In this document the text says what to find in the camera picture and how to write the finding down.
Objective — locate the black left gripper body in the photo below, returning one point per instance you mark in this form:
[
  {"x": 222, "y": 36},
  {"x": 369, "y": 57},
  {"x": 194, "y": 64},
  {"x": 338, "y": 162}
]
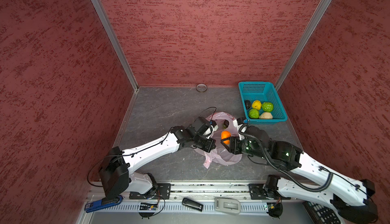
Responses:
[{"x": 203, "y": 143}]

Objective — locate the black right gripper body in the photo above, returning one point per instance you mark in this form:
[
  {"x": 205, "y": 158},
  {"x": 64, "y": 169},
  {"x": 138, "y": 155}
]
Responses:
[{"x": 240, "y": 146}]

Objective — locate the pink plastic bag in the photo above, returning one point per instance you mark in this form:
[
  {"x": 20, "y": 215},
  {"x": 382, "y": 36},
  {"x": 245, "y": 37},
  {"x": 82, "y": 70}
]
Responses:
[{"x": 220, "y": 155}]

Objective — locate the orange fruit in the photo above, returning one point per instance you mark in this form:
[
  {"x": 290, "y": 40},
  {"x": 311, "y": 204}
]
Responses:
[{"x": 225, "y": 135}]

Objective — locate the beige brown fruit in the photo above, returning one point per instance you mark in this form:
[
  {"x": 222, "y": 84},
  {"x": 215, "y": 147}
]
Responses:
[{"x": 266, "y": 115}]

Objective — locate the dark avocado fruit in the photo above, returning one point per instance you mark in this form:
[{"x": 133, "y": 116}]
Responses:
[{"x": 247, "y": 104}]

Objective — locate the yellow fruit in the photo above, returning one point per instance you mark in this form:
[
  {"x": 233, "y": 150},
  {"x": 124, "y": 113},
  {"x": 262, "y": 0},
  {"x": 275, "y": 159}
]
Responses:
[{"x": 257, "y": 105}]

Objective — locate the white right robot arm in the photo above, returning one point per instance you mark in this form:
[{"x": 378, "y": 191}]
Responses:
[{"x": 302, "y": 177}]

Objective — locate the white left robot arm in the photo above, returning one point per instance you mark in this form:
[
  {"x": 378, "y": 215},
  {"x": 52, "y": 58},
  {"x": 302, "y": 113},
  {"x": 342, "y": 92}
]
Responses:
[{"x": 118, "y": 169}]

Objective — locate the dark green pepper fruit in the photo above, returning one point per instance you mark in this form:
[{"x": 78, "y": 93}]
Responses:
[{"x": 225, "y": 124}]

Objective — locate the teal plastic basket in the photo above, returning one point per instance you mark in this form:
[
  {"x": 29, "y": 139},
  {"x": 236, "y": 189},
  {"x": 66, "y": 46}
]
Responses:
[{"x": 264, "y": 92}]

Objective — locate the black remote stick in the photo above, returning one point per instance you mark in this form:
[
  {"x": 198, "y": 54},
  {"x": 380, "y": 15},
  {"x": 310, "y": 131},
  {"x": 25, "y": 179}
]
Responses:
[{"x": 192, "y": 204}]

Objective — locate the right circuit board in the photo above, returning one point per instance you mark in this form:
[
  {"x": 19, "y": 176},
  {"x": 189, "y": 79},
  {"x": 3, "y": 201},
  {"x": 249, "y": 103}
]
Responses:
[{"x": 275, "y": 210}]

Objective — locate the circuit board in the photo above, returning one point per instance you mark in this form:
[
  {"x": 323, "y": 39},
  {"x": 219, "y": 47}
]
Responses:
[
  {"x": 275, "y": 210},
  {"x": 148, "y": 207}
]

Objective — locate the left circuit board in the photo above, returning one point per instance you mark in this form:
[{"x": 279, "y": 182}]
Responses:
[{"x": 148, "y": 207}]

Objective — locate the black calculator keypad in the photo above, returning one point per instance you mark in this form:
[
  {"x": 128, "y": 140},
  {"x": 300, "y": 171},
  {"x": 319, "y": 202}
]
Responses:
[{"x": 320, "y": 214}]

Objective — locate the blue utility tool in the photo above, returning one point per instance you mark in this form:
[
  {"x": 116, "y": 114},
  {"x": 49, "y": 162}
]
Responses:
[{"x": 103, "y": 204}]

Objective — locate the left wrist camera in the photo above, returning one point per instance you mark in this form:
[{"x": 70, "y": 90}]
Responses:
[{"x": 204, "y": 127}]

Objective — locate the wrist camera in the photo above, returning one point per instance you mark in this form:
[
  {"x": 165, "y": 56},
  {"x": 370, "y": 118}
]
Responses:
[
  {"x": 240, "y": 124},
  {"x": 204, "y": 127}
]

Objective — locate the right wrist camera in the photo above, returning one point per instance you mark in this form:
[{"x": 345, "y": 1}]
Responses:
[{"x": 240, "y": 124}]

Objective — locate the aluminium front rail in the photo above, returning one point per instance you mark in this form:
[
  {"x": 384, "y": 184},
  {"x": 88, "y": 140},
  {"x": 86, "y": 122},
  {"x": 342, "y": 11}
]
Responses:
[{"x": 221, "y": 189}]

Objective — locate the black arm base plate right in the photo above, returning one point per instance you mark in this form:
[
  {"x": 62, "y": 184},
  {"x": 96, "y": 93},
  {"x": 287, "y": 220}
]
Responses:
[{"x": 258, "y": 191}]

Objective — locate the grey plastic handle device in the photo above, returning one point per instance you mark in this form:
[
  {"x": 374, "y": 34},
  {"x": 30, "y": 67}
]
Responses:
[{"x": 227, "y": 206}]

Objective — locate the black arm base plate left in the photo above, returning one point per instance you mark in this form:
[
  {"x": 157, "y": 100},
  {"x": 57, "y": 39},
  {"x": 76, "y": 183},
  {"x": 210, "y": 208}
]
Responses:
[{"x": 162, "y": 192}]

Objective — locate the aluminium corner post right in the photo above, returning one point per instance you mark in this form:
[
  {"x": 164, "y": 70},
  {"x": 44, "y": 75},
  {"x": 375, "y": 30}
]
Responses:
[{"x": 310, "y": 28}]

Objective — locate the aluminium corner post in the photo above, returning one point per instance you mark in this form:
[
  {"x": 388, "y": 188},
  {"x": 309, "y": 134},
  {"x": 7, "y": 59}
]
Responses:
[
  {"x": 310, "y": 28},
  {"x": 98, "y": 6}
]

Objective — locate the aluminium corner post left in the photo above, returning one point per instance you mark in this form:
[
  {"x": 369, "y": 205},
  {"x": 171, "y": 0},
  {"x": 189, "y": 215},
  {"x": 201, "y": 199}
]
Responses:
[{"x": 98, "y": 6}]

